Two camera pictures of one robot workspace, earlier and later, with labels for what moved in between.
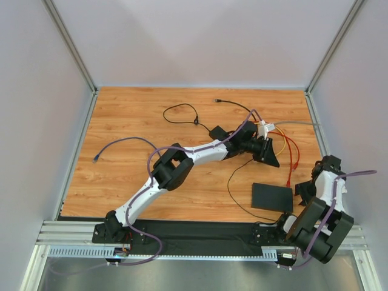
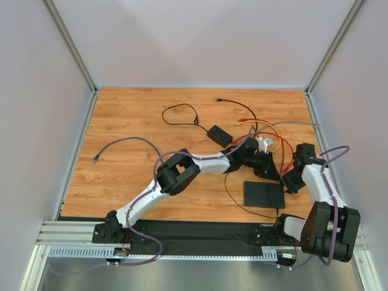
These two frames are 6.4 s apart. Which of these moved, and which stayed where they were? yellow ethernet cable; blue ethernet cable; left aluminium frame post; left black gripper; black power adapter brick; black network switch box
Moved: left black gripper; yellow ethernet cable; black network switch box
Stayed: left aluminium frame post; blue ethernet cable; black power adapter brick
